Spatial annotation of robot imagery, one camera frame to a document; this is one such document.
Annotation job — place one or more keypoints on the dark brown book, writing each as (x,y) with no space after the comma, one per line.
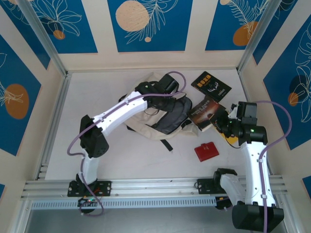
(201,114)

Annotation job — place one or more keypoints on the cream canvas backpack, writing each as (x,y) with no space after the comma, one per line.
(145,126)

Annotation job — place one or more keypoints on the black book orange title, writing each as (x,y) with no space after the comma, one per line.
(213,85)

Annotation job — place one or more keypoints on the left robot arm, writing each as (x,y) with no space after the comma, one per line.
(121,111)

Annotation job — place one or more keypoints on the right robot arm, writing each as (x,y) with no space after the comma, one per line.
(257,170)

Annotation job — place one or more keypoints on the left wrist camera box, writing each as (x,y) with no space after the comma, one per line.
(167,83)

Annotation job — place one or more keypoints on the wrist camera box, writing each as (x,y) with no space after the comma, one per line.
(167,83)
(247,110)

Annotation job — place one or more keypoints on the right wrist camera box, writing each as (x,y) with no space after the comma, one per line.
(247,110)

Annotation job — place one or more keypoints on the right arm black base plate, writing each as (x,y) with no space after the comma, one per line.
(204,186)

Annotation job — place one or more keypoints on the aluminium mounting rail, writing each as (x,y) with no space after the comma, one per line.
(155,185)

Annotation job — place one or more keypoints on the aluminium frame post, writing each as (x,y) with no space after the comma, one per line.
(46,41)
(265,36)

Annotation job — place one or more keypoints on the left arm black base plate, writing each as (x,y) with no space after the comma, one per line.
(107,188)

